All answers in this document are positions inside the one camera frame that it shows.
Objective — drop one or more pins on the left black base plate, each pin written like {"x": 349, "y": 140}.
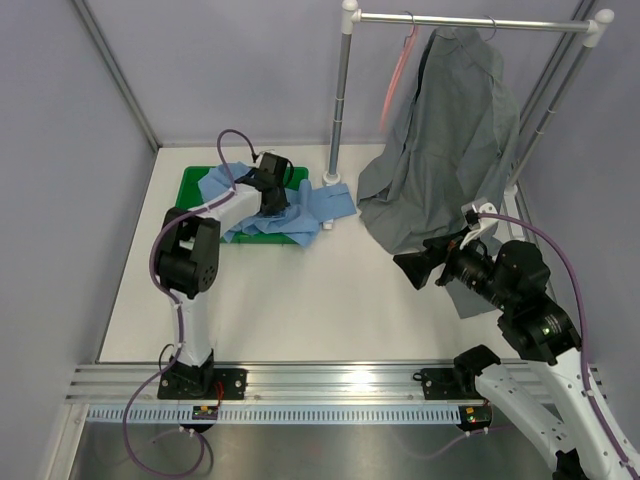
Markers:
{"x": 203, "y": 384}

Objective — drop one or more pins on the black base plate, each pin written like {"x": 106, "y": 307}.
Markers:
{"x": 203, "y": 384}
{"x": 446, "y": 383}

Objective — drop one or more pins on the green plastic tray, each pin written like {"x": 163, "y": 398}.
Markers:
{"x": 189, "y": 196}

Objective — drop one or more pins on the aluminium mounting rail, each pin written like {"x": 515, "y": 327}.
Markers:
{"x": 267, "y": 383}

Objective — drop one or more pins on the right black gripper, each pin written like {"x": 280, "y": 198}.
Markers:
{"x": 417, "y": 266}

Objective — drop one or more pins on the pink clothes hanger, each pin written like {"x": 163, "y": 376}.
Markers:
{"x": 404, "y": 56}

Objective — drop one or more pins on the grey shirt metal hanger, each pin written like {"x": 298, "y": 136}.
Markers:
{"x": 494, "y": 28}

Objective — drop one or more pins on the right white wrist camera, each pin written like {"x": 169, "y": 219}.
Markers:
{"x": 478, "y": 215}

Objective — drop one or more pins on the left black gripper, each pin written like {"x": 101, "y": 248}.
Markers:
{"x": 280, "y": 204}

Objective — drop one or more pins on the white slotted cable duct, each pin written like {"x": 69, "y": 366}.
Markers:
{"x": 237, "y": 414}

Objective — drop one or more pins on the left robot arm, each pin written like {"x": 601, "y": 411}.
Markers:
{"x": 184, "y": 264}

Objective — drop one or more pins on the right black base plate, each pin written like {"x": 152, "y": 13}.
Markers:
{"x": 446, "y": 383}

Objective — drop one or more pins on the light blue shirt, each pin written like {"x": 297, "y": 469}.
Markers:
{"x": 300, "y": 221}

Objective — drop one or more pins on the white metal clothes rack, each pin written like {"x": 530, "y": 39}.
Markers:
{"x": 587, "y": 25}

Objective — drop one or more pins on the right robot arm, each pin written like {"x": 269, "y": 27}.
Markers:
{"x": 580, "y": 439}

